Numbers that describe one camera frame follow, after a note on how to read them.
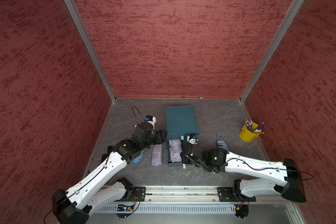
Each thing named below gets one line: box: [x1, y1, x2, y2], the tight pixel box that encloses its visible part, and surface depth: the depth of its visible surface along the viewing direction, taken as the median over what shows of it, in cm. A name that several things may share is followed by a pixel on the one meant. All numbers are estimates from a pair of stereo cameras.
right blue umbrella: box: [216, 132, 230, 154], surface depth 92 cm
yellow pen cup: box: [239, 122, 260, 143], surface depth 92 cm
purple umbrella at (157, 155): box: [151, 144, 163, 166], surface depth 88 cm
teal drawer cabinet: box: [165, 105, 200, 167], surface depth 80 cm
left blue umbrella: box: [131, 149, 146, 164], surface depth 85 cm
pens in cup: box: [245, 119, 266, 134], surface depth 89 cm
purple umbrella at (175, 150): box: [168, 139, 183, 163], surface depth 81 cm
